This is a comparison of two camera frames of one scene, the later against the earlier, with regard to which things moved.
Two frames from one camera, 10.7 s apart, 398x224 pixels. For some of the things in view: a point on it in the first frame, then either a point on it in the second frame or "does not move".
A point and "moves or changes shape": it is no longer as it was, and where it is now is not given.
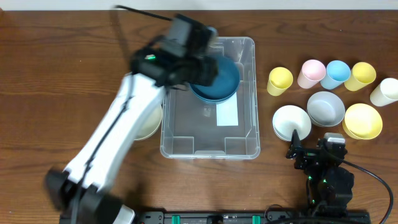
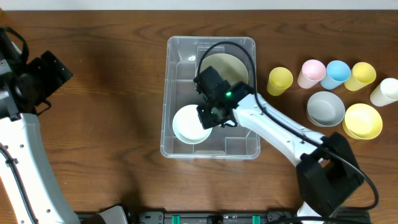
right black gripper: (308, 156) → (204, 117)
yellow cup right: (362, 74) does not move
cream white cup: (387, 93) does not move
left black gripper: (204, 71) → (55, 71)
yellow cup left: (280, 79) does not move
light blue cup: (337, 73) does not move
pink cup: (313, 71) does not move
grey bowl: (325, 109) does not move
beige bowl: (151, 124) → (228, 66)
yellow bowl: (362, 121) does not move
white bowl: (290, 118) moves or changes shape
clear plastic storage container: (189, 129) does not move
